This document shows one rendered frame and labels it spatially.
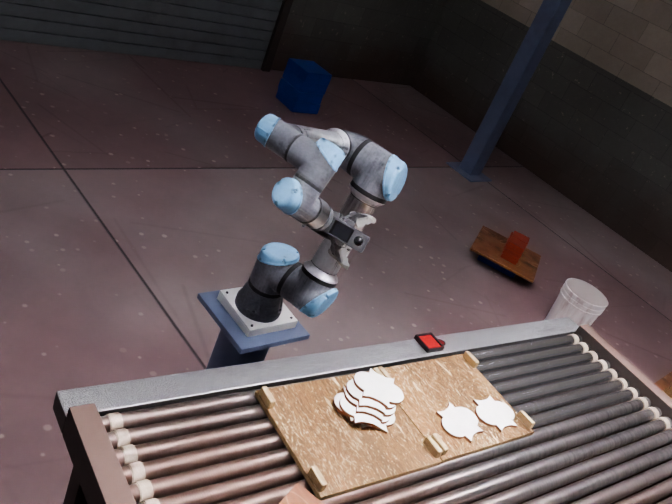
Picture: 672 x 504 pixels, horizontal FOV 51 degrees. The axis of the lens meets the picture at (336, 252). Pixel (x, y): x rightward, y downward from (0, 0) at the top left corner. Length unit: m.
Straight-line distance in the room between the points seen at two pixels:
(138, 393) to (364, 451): 0.59
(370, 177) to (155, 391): 0.80
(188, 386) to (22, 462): 1.09
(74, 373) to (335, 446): 1.57
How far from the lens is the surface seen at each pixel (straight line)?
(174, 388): 1.88
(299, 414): 1.91
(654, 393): 2.91
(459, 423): 2.14
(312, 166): 1.62
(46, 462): 2.86
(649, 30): 7.44
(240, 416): 1.87
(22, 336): 3.31
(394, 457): 1.94
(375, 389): 2.00
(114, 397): 1.82
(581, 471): 2.34
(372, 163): 1.97
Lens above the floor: 2.20
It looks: 29 degrees down
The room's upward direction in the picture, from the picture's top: 24 degrees clockwise
